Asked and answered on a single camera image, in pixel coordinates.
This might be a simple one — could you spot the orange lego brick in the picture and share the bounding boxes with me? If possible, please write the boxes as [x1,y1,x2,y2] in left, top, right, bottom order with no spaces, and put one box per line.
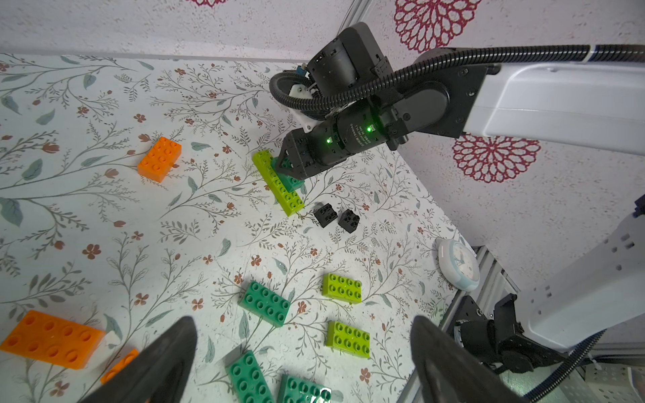
[1,310,106,370]
[137,137,182,183]
[100,349,139,385]

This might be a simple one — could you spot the dark green lego brick top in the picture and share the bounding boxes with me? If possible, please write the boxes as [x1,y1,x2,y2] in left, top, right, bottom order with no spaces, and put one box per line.
[271,158,304,192]

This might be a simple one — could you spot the dark green lego brick left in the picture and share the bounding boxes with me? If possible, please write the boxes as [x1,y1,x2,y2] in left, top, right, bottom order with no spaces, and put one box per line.
[226,350,275,403]

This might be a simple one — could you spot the black small lego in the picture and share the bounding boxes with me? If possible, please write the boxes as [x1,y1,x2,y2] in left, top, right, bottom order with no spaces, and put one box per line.
[339,209,360,233]
[314,203,338,228]

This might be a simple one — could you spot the white round clock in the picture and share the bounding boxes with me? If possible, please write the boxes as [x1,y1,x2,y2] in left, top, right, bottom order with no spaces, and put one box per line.
[438,238,480,292]

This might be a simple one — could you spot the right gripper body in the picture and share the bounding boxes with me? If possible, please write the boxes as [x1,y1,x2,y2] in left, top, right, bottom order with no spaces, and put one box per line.
[275,105,408,180]

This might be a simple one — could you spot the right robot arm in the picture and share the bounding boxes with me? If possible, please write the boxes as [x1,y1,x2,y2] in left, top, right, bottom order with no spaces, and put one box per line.
[270,45,644,402]

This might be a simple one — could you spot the dark green lego brick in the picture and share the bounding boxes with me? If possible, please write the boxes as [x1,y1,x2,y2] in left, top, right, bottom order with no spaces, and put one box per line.
[277,374,332,403]
[239,280,291,327]
[271,158,304,192]
[226,350,275,403]

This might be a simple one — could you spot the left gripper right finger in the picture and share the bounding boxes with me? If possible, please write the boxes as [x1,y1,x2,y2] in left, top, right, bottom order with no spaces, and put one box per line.
[410,316,526,402]

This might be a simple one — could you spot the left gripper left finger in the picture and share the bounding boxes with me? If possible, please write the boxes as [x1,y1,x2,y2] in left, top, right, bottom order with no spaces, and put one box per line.
[83,316,198,402]

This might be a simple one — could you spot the dark green lego brick lower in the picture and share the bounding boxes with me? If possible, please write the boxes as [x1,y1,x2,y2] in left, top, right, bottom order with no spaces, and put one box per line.
[277,374,332,403]

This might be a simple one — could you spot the black small lego near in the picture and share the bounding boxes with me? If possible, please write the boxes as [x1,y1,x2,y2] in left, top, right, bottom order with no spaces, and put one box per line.
[339,209,360,233]

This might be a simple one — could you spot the black small lego far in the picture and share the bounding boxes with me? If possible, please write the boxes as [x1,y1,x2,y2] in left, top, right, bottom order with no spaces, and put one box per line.
[314,203,338,228]

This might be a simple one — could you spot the dark green lego brick centre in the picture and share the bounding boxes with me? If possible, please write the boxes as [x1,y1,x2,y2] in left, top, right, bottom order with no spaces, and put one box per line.
[239,280,291,327]

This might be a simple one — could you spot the lime lego brick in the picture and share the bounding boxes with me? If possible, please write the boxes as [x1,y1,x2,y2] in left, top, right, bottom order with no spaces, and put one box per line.
[325,321,371,359]
[322,273,362,304]
[252,149,281,185]
[274,183,304,217]

